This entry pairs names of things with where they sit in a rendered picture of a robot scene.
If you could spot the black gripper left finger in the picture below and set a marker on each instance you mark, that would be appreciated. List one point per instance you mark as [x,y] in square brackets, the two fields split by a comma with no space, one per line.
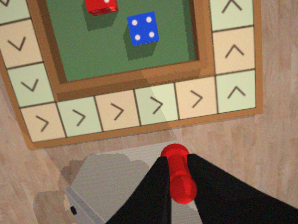
[150,202]

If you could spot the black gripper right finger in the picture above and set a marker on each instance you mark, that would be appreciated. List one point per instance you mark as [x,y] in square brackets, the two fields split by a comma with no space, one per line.
[223,199]

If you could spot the red die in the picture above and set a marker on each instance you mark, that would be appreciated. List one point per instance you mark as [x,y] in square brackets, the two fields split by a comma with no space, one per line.
[100,7]

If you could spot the red pawn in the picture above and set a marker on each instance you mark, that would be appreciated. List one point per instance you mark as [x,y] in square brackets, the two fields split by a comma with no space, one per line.
[182,185]

